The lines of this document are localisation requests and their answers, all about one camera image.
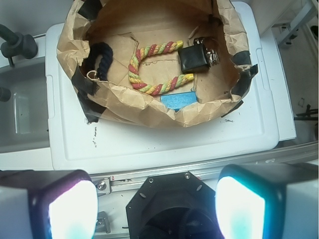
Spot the black octagonal mount plate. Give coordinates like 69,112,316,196
126,172,222,239

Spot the white plastic bin lid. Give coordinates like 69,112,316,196
45,1,280,174

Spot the grey clamp handle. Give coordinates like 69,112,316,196
0,24,38,67

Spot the dark navy rope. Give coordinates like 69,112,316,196
85,42,114,82

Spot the multicolored twisted rope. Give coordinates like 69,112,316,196
128,40,195,96

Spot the black leather wallet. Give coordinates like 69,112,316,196
178,44,210,74

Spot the clear plastic bin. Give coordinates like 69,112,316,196
0,56,52,152

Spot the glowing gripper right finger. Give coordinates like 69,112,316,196
215,163,319,239

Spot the black binder clip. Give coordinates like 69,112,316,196
193,37,220,66

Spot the brown paper bag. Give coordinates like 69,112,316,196
57,0,258,128

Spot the aluminium frame rail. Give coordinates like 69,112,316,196
91,141,319,196

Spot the blue sponge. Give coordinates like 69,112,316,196
160,92,197,112

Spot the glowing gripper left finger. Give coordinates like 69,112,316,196
0,170,98,239

